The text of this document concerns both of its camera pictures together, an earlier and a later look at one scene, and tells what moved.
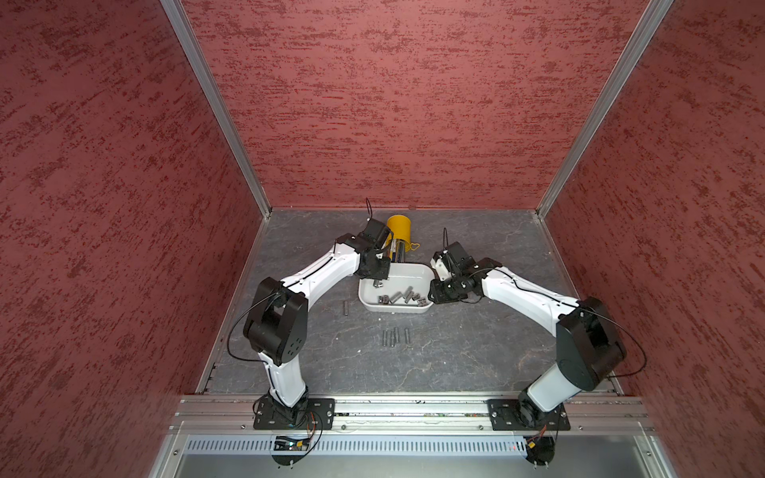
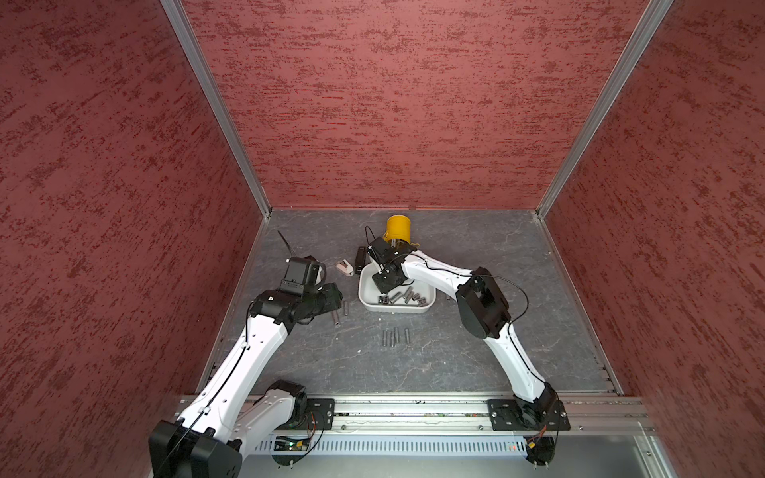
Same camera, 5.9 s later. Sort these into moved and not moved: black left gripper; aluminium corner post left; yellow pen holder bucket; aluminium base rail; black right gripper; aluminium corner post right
Moved: black left gripper; black right gripper
Not moved: aluminium corner post right; aluminium corner post left; yellow pen holder bucket; aluminium base rail
